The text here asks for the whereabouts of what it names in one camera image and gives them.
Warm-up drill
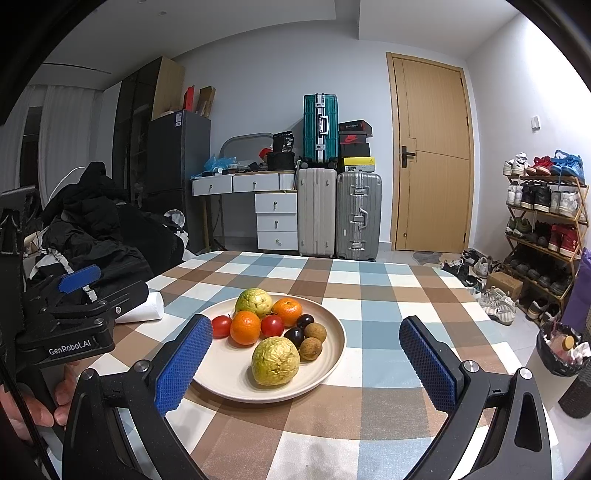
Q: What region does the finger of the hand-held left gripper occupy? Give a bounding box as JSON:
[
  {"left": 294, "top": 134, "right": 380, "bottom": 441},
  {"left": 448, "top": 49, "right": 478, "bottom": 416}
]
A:
[
  {"left": 28, "top": 264, "right": 102, "bottom": 315},
  {"left": 90, "top": 281, "right": 151, "bottom": 320}
]

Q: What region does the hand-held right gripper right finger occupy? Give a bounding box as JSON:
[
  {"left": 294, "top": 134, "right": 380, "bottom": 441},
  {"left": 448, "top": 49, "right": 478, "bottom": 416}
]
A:
[{"left": 399, "top": 315, "right": 552, "bottom": 480}]

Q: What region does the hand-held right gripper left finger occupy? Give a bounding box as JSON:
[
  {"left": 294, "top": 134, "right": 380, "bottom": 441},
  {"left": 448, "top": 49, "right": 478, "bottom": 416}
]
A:
[{"left": 62, "top": 314, "right": 214, "bottom": 480}]

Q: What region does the cream round plate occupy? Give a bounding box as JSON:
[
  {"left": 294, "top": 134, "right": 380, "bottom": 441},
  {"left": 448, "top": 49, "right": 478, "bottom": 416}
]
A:
[{"left": 185, "top": 293, "right": 346, "bottom": 404}]

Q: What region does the orange tangerine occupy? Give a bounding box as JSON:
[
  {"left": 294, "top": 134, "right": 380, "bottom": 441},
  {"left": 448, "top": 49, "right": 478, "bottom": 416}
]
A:
[
  {"left": 271, "top": 298, "right": 304, "bottom": 328},
  {"left": 229, "top": 311, "right": 262, "bottom": 346}
]

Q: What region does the person's left hand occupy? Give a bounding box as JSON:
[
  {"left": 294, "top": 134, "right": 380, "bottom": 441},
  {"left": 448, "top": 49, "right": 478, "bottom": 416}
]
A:
[{"left": 0, "top": 362, "right": 83, "bottom": 446}]

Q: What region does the white paper towel roll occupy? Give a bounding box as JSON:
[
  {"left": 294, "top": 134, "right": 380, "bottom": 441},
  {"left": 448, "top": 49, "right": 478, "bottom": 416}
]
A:
[{"left": 113, "top": 292, "right": 164, "bottom": 324}]

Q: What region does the pile of black clothes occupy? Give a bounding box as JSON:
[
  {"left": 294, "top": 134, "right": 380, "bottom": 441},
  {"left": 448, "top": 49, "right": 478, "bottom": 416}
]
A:
[{"left": 28, "top": 161, "right": 197, "bottom": 305}]

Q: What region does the pile of scattered shoes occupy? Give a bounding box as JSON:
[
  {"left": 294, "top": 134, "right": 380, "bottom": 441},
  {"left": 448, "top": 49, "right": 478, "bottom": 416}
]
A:
[{"left": 441, "top": 249, "right": 518, "bottom": 326}]

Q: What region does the yellow wrinkled guava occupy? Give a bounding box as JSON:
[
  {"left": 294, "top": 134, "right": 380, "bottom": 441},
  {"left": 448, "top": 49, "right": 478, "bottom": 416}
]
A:
[{"left": 252, "top": 337, "right": 301, "bottom": 387}]

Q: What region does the green guava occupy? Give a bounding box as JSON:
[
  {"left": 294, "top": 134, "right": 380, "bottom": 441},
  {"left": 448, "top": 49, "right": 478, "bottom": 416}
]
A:
[{"left": 235, "top": 288, "right": 274, "bottom": 319}]

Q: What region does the small cardboard box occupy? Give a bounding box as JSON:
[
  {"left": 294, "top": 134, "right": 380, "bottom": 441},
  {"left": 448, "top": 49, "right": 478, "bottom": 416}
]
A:
[{"left": 487, "top": 271, "right": 524, "bottom": 301}]

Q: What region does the trash bin with black bag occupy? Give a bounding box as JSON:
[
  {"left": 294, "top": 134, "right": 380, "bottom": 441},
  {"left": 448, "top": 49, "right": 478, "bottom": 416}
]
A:
[{"left": 536, "top": 320, "right": 591, "bottom": 377}]

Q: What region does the white curtain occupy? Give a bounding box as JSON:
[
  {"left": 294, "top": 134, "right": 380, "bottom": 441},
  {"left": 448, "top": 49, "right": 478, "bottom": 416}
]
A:
[{"left": 37, "top": 85, "right": 105, "bottom": 195}]

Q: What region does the dark grey refrigerator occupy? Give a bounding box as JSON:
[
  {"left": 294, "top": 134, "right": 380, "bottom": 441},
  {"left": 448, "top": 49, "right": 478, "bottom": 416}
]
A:
[{"left": 145, "top": 110, "right": 212, "bottom": 254}]

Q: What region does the dark woven basket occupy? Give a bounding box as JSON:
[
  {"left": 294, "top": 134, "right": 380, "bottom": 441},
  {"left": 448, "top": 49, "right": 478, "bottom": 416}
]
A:
[{"left": 558, "top": 369, "right": 591, "bottom": 420}]

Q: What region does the wooden shoe rack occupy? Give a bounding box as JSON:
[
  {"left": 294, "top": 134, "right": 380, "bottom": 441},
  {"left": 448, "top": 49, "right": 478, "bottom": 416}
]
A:
[{"left": 503, "top": 173, "right": 589, "bottom": 319}]

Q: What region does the silver suitcase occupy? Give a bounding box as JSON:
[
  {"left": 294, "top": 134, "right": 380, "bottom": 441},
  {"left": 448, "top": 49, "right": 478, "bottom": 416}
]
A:
[{"left": 335, "top": 172, "right": 383, "bottom": 261}]

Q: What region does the black tall cabinet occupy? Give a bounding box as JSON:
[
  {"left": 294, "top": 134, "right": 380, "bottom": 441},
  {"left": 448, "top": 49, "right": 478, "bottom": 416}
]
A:
[{"left": 112, "top": 56, "right": 186, "bottom": 208}]

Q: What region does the blue plastic bag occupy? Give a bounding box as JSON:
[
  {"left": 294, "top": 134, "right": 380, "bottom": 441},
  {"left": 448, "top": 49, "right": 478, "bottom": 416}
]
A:
[{"left": 203, "top": 154, "right": 240, "bottom": 175}]

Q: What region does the purple bag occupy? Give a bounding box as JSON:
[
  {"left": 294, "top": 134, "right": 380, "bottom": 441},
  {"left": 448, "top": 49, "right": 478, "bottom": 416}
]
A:
[{"left": 566, "top": 247, "right": 591, "bottom": 337}]

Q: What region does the white desk with drawers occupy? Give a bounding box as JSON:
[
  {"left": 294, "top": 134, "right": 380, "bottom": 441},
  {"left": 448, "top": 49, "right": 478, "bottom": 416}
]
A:
[{"left": 191, "top": 170, "right": 300, "bottom": 252}]

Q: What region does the wooden door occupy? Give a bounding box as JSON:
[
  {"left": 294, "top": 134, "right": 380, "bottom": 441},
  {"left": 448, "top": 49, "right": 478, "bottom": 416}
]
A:
[{"left": 386, "top": 52, "right": 472, "bottom": 254}]

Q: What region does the beige suitcase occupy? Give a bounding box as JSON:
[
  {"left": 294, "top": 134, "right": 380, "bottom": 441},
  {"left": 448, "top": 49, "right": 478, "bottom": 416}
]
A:
[{"left": 297, "top": 167, "right": 338, "bottom": 258}]

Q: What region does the shoe rack with shoes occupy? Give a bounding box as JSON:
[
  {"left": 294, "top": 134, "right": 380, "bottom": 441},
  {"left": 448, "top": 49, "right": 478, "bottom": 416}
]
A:
[{"left": 502, "top": 150, "right": 587, "bottom": 324}]

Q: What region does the grey arched mirror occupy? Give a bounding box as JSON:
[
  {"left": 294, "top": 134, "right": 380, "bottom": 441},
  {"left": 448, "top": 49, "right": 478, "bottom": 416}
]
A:
[{"left": 219, "top": 133, "right": 274, "bottom": 163}]

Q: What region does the yellow and black shoe box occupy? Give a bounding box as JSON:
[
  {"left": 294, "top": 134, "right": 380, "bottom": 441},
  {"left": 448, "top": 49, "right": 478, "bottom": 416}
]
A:
[{"left": 342, "top": 157, "right": 376, "bottom": 174}]

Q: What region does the black bag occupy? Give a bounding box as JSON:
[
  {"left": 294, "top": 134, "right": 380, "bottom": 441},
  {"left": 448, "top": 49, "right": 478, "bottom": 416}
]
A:
[{"left": 267, "top": 151, "right": 296, "bottom": 171}]

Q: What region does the brown cardboard box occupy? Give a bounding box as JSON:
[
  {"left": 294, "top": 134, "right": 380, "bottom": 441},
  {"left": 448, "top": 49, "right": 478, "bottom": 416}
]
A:
[{"left": 198, "top": 86, "right": 216, "bottom": 118}]

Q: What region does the teal suitcase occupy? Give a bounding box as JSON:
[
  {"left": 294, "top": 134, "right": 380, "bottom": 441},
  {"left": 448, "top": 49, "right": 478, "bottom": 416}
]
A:
[{"left": 303, "top": 93, "right": 340, "bottom": 168}]

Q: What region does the white cable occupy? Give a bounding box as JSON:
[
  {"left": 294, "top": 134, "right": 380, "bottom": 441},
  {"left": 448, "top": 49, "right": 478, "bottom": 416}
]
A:
[{"left": 46, "top": 167, "right": 88, "bottom": 195}]

